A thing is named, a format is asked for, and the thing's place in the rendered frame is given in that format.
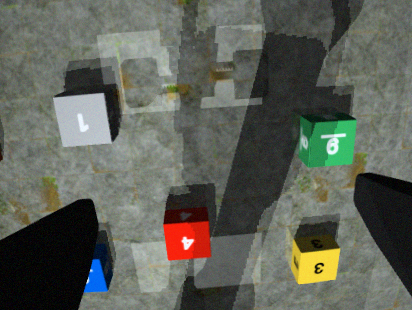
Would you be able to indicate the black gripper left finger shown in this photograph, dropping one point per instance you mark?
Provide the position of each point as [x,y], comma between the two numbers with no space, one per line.
[45,265]

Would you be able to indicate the red block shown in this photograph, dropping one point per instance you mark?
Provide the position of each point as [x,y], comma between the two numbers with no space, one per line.
[187,233]

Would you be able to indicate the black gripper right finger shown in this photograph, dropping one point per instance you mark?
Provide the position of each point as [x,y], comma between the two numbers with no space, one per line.
[385,204]

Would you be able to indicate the yellow block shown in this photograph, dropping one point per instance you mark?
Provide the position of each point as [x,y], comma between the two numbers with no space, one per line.
[314,258]

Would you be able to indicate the blue block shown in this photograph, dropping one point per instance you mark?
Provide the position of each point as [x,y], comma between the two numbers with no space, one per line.
[101,273]

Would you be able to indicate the green block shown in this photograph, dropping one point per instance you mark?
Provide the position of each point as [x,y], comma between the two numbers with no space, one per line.
[327,139]

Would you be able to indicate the grey block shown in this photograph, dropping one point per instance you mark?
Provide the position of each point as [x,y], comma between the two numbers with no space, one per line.
[86,117]

